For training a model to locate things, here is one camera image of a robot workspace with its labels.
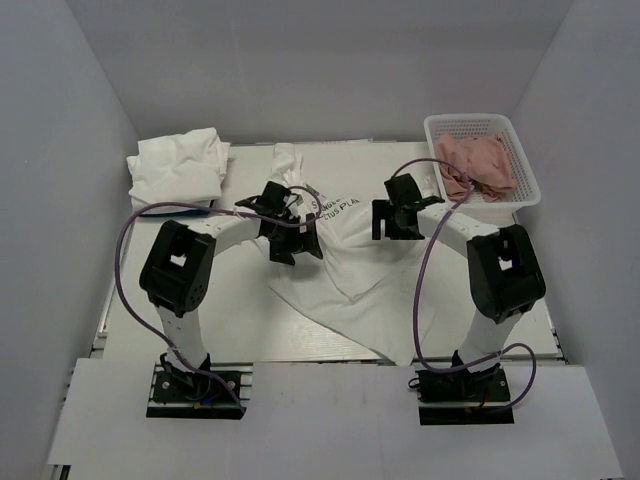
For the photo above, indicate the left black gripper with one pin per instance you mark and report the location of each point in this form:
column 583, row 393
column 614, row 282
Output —
column 282, row 252

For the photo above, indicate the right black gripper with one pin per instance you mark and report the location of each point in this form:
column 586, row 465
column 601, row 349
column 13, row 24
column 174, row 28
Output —
column 383, row 209

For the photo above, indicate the white printed t shirt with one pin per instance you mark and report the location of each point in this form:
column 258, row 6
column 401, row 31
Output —
column 363, row 289

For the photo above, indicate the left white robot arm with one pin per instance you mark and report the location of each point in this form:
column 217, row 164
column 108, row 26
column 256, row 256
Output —
column 177, row 271

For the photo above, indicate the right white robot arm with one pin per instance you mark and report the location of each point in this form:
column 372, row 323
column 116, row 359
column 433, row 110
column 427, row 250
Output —
column 505, row 278

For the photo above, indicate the pink t shirt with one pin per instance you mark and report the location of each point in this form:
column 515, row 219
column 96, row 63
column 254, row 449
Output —
column 483, row 160

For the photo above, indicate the white plastic basket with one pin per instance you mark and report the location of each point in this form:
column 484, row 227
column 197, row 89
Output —
column 465, row 125

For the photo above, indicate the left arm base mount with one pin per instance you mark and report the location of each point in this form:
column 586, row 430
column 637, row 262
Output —
column 175, row 394

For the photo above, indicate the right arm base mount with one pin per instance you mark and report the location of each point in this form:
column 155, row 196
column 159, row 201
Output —
column 463, row 398

